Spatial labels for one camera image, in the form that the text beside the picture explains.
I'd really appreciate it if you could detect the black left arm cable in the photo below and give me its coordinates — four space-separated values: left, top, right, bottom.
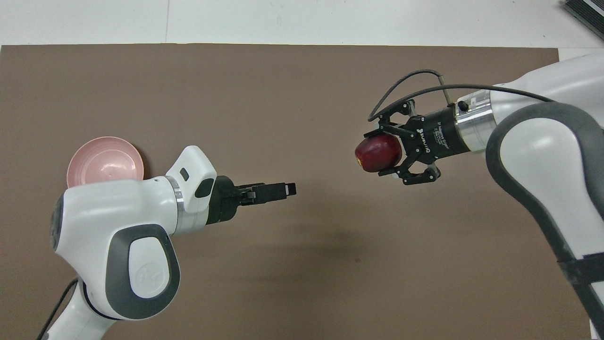
37 279 78 340

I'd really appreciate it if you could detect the dark red apple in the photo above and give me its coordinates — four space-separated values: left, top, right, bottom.
355 133 403 174

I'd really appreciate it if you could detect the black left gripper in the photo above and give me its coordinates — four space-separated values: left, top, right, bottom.
206 176 297 225

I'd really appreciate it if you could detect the brown table mat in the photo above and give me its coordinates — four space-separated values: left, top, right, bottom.
0 43 592 340

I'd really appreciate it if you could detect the black ribbed metal device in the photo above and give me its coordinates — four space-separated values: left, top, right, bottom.
561 0 604 27

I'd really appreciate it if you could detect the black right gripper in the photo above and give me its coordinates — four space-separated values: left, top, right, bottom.
376 100 470 186

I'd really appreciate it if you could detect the large pink bowl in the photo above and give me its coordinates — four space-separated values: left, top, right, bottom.
67 136 145 188

